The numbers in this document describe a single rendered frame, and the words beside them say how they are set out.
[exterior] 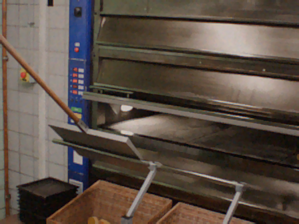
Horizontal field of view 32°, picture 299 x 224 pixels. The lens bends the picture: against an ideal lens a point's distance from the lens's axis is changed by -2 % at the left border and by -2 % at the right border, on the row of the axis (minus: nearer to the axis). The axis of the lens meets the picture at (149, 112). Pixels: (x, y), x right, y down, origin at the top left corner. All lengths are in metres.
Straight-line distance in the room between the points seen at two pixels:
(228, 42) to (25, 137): 1.75
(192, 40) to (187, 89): 0.27
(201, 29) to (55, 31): 1.09
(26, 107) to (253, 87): 1.74
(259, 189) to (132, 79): 0.97
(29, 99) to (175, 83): 1.22
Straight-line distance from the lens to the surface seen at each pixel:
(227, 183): 2.48
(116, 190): 3.33
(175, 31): 2.97
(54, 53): 3.57
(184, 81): 2.95
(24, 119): 3.86
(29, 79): 3.67
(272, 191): 2.83
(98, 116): 3.37
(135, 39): 3.11
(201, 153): 2.96
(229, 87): 2.82
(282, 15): 2.69
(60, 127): 2.91
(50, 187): 3.43
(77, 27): 3.37
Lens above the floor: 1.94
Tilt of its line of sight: 11 degrees down
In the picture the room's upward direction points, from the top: 2 degrees clockwise
